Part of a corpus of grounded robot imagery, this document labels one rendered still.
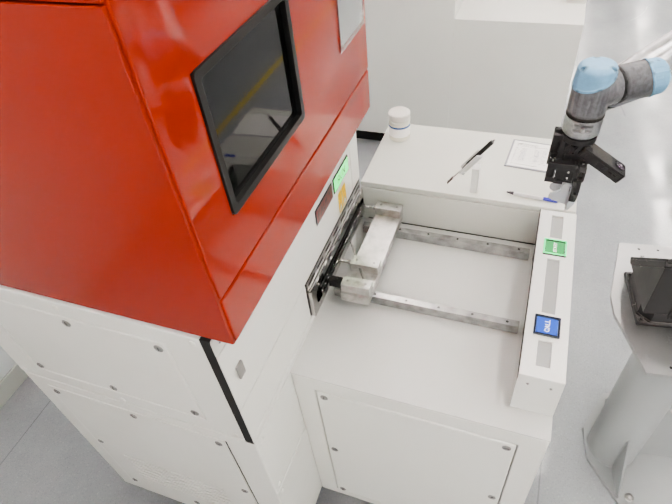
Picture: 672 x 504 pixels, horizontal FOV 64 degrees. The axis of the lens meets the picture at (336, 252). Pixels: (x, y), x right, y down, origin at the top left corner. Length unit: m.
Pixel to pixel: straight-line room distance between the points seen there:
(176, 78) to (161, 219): 0.20
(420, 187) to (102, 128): 1.09
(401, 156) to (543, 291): 0.66
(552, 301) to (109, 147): 1.03
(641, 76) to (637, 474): 1.47
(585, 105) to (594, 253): 1.78
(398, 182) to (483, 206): 0.26
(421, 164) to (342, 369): 0.71
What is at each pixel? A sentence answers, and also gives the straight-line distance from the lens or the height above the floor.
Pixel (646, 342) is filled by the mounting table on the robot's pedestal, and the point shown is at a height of 0.82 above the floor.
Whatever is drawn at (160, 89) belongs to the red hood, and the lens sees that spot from 0.68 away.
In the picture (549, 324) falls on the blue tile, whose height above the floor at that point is 0.96.
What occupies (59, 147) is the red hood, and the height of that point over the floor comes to 1.61.
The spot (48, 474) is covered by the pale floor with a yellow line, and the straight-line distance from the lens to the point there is 2.52.
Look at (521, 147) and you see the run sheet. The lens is 1.81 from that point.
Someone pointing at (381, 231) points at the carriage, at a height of 0.88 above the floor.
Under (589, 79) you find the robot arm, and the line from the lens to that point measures 1.18.
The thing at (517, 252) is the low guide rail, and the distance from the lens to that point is 1.62.
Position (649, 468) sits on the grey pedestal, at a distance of 2.31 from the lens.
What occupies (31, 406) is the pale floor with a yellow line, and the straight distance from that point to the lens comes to 2.74.
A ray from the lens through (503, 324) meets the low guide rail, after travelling 1.44.
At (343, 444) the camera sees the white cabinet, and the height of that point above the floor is 0.49.
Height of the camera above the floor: 1.98
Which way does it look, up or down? 45 degrees down
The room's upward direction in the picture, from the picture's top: 7 degrees counter-clockwise
